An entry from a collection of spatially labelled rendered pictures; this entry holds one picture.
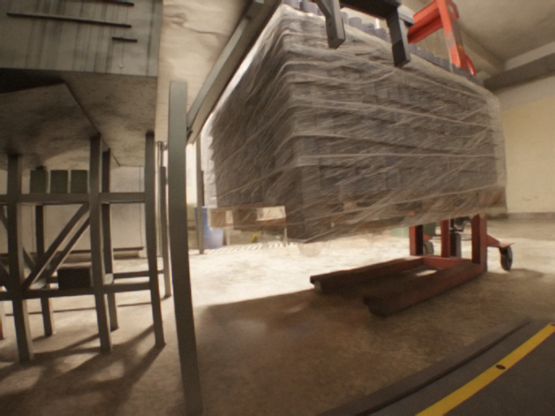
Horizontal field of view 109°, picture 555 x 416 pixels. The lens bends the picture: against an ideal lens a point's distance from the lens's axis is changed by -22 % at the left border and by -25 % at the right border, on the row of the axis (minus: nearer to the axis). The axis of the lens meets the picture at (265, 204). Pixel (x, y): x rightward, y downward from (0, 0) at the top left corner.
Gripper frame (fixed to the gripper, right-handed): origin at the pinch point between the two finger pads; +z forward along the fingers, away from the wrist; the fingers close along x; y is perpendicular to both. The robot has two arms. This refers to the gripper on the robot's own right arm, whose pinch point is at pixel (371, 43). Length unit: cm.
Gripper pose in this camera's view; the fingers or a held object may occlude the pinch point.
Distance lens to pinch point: 46.3
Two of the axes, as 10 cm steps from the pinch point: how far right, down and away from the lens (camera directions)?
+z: 0.4, 10.0, -0.3
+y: 3.2, -0.4, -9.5
